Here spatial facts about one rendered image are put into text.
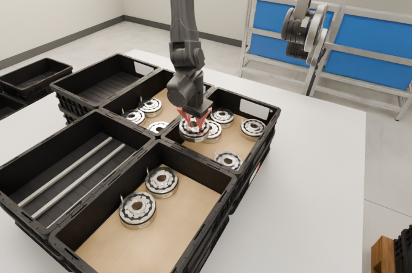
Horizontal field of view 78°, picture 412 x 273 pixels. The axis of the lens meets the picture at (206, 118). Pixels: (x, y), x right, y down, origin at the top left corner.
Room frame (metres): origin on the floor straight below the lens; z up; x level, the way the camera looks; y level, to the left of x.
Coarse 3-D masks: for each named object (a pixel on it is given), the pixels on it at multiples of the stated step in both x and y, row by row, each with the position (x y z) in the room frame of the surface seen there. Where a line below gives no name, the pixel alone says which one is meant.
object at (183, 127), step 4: (192, 116) 0.70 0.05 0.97; (184, 120) 0.67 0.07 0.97; (180, 124) 0.65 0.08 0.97; (184, 124) 0.66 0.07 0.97; (204, 124) 0.66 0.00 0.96; (208, 124) 0.66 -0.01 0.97; (180, 128) 0.63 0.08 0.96; (184, 128) 0.64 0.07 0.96; (188, 128) 0.64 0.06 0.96; (200, 128) 0.64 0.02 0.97; (204, 128) 0.64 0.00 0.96; (208, 128) 0.64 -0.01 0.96; (184, 132) 0.62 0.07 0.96; (188, 132) 0.62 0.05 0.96; (192, 132) 0.62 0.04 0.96; (196, 132) 0.62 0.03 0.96; (200, 132) 0.63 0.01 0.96; (204, 132) 0.62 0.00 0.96; (192, 136) 0.60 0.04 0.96; (196, 136) 0.61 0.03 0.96
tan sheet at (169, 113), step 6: (162, 90) 1.07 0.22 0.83; (156, 96) 1.01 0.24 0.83; (162, 96) 1.02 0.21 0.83; (162, 102) 0.96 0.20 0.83; (168, 102) 0.97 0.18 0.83; (162, 108) 0.92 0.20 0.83; (168, 108) 0.92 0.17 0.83; (174, 108) 0.93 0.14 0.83; (162, 114) 0.88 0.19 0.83; (168, 114) 0.88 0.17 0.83; (174, 114) 0.88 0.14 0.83; (150, 120) 0.83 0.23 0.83; (156, 120) 0.83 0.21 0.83; (162, 120) 0.84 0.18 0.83; (168, 120) 0.84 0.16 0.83; (144, 126) 0.79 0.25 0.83
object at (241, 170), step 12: (240, 96) 0.90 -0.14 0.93; (276, 108) 0.82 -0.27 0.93; (180, 120) 0.72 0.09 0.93; (276, 120) 0.76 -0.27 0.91; (168, 132) 0.65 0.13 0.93; (264, 132) 0.68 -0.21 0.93; (180, 144) 0.60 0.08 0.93; (204, 156) 0.55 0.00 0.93; (252, 156) 0.56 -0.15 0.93; (228, 168) 0.50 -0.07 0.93; (240, 168) 0.51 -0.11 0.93
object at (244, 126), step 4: (248, 120) 0.82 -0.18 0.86; (252, 120) 0.82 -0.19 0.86; (256, 120) 0.82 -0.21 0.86; (244, 124) 0.80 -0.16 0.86; (260, 124) 0.80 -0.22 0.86; (264, 124) 0.80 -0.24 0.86; (244, 128) 0.77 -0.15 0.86; (248, 128) 0.77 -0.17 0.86; (260, 128) 0.77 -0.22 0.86; (264, 128) 0.78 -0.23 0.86; (244, 132) 0.75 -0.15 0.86; (248, 132) 0.75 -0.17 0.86; (252, 132) 0.75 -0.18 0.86; (256, 132) 0.75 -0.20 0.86; (260, 132) 0.76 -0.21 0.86
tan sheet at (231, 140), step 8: (208, 120) 0.85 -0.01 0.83; (240, 120) 0.86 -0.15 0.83; (224, 128) 0.80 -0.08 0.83; (232, 128) 0.80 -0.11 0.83; (224, 136) 0.75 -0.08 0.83; (232, 136) 0.76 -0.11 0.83; (240, 136) 0.76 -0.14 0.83; (184, 144) 0.70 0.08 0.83; (192, 144) 0.70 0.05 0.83; (200, 144) 0.70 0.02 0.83; (208, 144) 0.70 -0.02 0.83; (216, 144) 0.71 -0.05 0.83; (224, 144) 0.71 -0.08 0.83; (232, 144) 0.71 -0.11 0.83; (240, 144) 0.71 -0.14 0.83; (248, 144) 0.71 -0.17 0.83; (200, 152) 0.66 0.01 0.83; (208, 152) 0.66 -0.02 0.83; (216, 152) 0.66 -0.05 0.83; (240, 152) 0.67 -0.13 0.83; (248, 152) 0.67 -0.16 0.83
